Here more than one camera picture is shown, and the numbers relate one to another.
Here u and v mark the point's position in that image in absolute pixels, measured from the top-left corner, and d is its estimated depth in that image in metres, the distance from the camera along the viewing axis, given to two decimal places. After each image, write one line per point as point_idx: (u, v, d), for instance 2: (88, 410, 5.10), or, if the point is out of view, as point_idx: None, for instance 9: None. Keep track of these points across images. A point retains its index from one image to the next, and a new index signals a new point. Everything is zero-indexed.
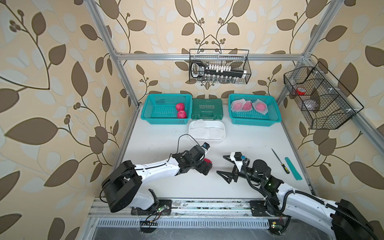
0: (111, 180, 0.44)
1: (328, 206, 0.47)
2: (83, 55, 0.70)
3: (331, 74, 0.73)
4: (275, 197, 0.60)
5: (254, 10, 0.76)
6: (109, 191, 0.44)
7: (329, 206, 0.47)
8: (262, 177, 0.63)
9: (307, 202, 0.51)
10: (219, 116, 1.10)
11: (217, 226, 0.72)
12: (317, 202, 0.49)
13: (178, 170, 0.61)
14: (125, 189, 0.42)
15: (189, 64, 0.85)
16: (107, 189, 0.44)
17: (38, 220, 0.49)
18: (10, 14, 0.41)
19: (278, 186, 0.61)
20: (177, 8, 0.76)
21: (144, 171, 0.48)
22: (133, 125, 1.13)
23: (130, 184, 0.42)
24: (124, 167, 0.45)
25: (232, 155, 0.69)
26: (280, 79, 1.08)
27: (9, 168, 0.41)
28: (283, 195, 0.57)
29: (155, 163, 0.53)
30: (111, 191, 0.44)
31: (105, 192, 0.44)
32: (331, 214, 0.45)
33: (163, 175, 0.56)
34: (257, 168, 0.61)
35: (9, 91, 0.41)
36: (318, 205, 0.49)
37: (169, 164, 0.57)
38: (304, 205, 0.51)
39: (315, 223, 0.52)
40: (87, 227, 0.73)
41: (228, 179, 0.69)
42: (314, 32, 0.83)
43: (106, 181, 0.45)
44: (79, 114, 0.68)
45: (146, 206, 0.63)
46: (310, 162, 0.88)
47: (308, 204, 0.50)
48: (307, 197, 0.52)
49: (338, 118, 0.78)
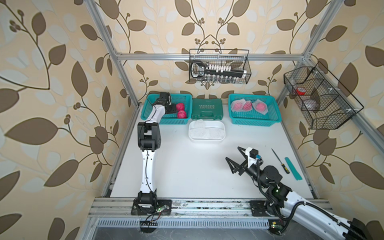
0: (140, 137, 0.67)
1: (341, 224, 0.47)
2: (83, 55, 0.70)
3: (331, 74, 0.73)
4: (281, 203, 0.60)
5: (254, 10, 0.76)
6: (146, 143, 0.67)
7: (342, 224, 0.47)
8: (272, 183, 0.60)
9: (318, 216, 0.51)
10: (219, 116, 1.10)
11: (216, 226, 0.72)
12: (329, 218, 0.49)
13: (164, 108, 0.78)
14: (154, 132, 0.67)
15: (189, 64, 0.85)
16: (143, 143, 0.67)
17: (39, 220, 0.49)
18: (10, 14, 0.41)
19: (286, 194, 0.59)
20: (177, 8, 0.76)
21: (151, 119, 0.69)
22: (133, 125, 1.13)
23: (155, 128, 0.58)
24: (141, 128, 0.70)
25: (247, 150, 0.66)
26: (280, 79, 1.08)
27: (9, 168, 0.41)
28: (292, 205, 0.56)
29: (149, 115, 0.72)
30: (147, 141, 0.67)
31: (144, 145, 0.67)
32: (343, 233, 0.45)
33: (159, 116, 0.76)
34: (268, 174, 0.58)
35: (9, 91, 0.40)
36: (329, 221, 0.49)
37: (158, 106, 0.80)
38: (315, 219, 0.51)
39: (318, 233, 0.53)
40: (87, 227, 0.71)
41: (234, 169, 0.68)
42: (314, 32, 0.83)
43: (138, 142, 0.67)
44: (79, 114, 0.68)
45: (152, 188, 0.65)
46: (310, 162, 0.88)
47: (319, 218, 0.50)
48: (318, 211, 0.52)
49: (338, 118, 0.78)
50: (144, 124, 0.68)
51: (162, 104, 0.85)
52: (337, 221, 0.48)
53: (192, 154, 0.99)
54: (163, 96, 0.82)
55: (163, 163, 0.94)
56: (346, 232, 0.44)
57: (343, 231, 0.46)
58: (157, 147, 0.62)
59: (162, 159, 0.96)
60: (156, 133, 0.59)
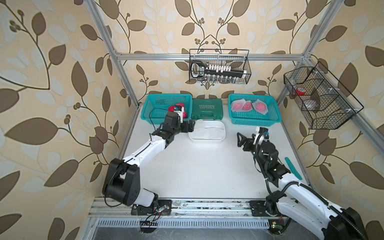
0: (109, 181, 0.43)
1: (330, 208, 0.44)
2: (82, 55, 0.70)
3: (331, 74, 0.73)
4: (276, 182, 0.59)
5: (254, 10, 0.77)
6: (114, 193, 0.43)
7: (332, 207, 0.44)
8: (268, 159, 0.61)
9: (309, 197, 0.48)
10: (219, 116, 1.10)
11: (216, 226, 0.72)
12: (319, 201, 0.47)
13: (165, 143, 0.65)
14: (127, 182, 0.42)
15: (189, 64, 0.85)
16: (110, 192, 0.44)
17: (39, 220, 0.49)
18: (10, 14, 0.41)
19: (283, 174, 0.58)
20: (176, 8, 0.76)
21: (135, 158, 0.48)
22: (133, 125, 1.13)
23: (130, 175, 0.42)
24: (113, 166, 0.44)
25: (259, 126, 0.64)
26: (280, 79, 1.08)
27: (10, 167, 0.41)
28: (285, 183, 0.55)
29: (140, 149, 0.52)
30: (117, 190, 0.44)
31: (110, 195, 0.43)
32: (330, 216, 0.42)
33: (153, 154, 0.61)
34: (264, 147, 0.61)
35: (10, 91, 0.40)
36: (319, 203, 0.46)
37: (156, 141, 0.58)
38: (305, 200, 0.49)
39: (307, 226, 0.51)
40: (88, 227, 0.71)
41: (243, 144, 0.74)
42: (314, 32, 0.83)
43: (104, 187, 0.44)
44: (79, 114, 0.68)
45: (149, 201, 0.65)
46: (310, 162, 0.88)
47: (309, 199, 0.48)
48: (311, 193, 0.49)
49: (338, 118, 0.78)
50: (121, 164, 0.45)
51: (164, 136, 0.61)
52: (327, 204, 0.45)
53: (192, 154, 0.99)
54: (169, 122, 0.67)
55: (163, 163, 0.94)
56: (334, 216, 0.42)
57: (331, 214, 0.43)
58: (127, 204, 0.44)
59: (162, 159, 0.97)
60: (129, 184, 0.42)
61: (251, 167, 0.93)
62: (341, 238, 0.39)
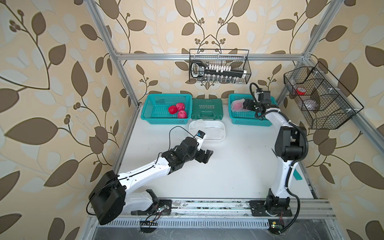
0: (97, 191, 0.43)
1: (289, 123, 0.62)
2: (83, 55, 0.70)
3: (331, 74, 0.73)
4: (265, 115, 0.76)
5: (254, 10, 0.76)
6: (96, 203, 0.43)
7: (290, 122, 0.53)
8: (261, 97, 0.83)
9: (279, 117, 0.66)
10: (219, 116, 1.10)
11: (216, 226, 0.72)
12: (284, 119, 0.64)
13: (170, 169, 0.59)
14: (109, 201, 0.40)
15: (189, 64, 0.85)
16: (93, 201, 0.43)
17: (39, 219, 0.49)
18: (10, 14, 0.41)
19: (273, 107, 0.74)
20: (177, 8, 0.76)
21: (130, 178, 0.46)
22: (133, 125, 1.13)
23: (113, 196, 0.40)
24: (107, 178, 0.43)
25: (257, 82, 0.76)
26: (280, 79, 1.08)
27: (10, 167, 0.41)
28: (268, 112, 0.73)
29: (137, 170, 0.49)
30: (99, 203, 0.43)
31: (93, 205, 0.42)
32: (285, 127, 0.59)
33: (152, 178, 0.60)
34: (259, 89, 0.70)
35: (9, 91, 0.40)
36: (283, 120, 0.63)
37: (163, 167, 0.54)
38: (276, 120, 0.66)
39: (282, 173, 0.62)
40: (88, 227, 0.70)
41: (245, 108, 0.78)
42: (314, 32, 0.84)
43: (92, 195, 0.43)
44: (79, 114, 0.68)
45: (145, 206, 0.63)
46: (310, 162, 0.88)
47: (278, 119, 0.65)
48: (281, 115, 0.67)
49: (338, 118, 0.78)
50: (114, 181, 0.44)
51: (171, 162, 0.57)
52: (288, 121, 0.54)
53: None
54: (186, 150, 0.63)
55: None
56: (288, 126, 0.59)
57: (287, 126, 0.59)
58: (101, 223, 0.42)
59: None
60: (108, 202, 0.40)
61: (251, 167, 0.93)
62: (283, 135, 0.58)
